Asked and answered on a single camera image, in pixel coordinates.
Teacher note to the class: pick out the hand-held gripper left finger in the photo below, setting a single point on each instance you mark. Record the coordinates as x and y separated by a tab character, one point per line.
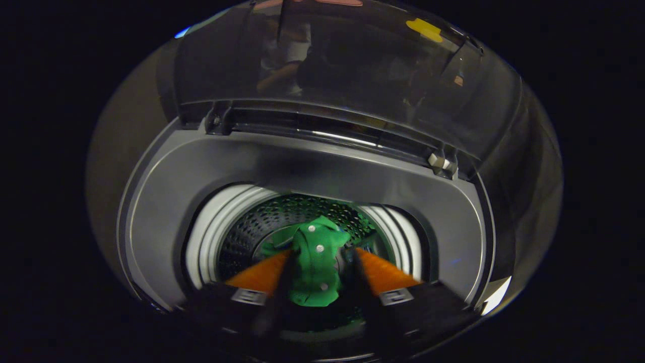
277	302

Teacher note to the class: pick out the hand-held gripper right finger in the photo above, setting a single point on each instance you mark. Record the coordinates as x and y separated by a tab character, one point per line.
365	297

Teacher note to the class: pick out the green polo shirt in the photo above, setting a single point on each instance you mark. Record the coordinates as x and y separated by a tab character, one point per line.
315	267

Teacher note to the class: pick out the grey washing machine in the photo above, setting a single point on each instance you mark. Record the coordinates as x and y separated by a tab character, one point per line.
166	201

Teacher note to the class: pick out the dark glass washing machine lid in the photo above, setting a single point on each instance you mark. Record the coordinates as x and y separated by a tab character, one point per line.
352	60

